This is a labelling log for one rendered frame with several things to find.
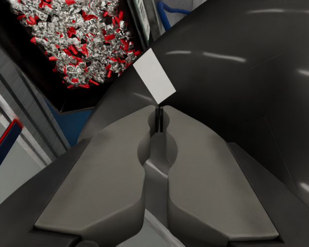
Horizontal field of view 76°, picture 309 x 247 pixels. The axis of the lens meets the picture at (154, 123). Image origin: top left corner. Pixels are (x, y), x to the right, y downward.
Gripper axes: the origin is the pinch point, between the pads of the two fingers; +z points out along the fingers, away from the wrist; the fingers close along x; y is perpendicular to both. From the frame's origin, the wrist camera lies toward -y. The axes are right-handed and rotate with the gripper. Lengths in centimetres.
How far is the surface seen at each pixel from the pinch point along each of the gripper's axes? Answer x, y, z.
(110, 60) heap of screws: -6.9, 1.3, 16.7
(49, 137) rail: -24.8, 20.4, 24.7
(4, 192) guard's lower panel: -78, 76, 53
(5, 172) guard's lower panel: -83, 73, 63
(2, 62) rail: -24.7, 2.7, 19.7
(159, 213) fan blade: 0.2, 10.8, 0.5
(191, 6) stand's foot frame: 13, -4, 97
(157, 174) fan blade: -0.1, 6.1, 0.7
